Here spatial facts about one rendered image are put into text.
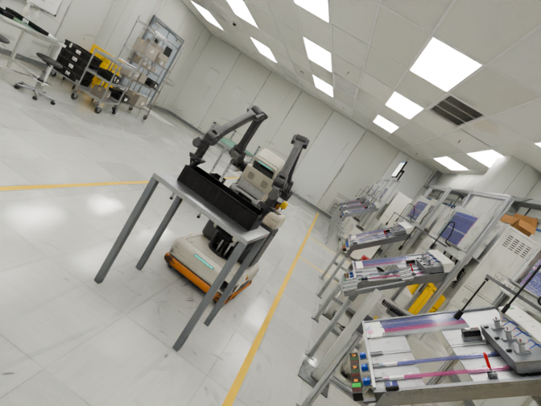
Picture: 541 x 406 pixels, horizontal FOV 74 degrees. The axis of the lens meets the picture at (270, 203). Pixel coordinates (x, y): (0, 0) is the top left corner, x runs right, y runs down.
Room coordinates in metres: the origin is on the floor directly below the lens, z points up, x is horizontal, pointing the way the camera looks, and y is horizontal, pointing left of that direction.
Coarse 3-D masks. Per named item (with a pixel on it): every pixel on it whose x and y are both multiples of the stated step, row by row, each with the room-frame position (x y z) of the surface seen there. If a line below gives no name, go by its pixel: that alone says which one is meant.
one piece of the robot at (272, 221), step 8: (272, 216) 2.89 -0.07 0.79; (280, 216) 2.96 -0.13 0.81; (208, 224) 2.99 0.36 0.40; (264, 224) 2.92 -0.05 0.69; (272, 224) 2.88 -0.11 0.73; (280, 224) 3.01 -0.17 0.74; (208, 232) 2.98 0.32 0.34; (216, 232) 2.89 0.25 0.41; (272, 232) 2.90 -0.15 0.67; (216, 240) 2.96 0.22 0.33; (216, 248) 2.91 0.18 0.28; (224, 248) 2.89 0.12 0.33; (232, 248) 2.91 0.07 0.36; (264, 248) 3.00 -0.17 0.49; (224, 256) 2.87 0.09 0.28; (240, 256) 2.90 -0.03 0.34; (256, 256) 2.89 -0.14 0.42
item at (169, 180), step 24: (144, 192) 2.03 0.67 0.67; (192, 192) 2.13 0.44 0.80; (168, 216) 2.43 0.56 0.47; (216, 216) 1.96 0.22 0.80; (120, 240) 2.03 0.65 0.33; (240, 240) 1.89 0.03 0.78; (264, 240) 2.31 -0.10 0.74; (144, 264) 2.46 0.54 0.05; (216, 288) 1.88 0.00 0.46; (216, 312) 2.28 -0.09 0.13
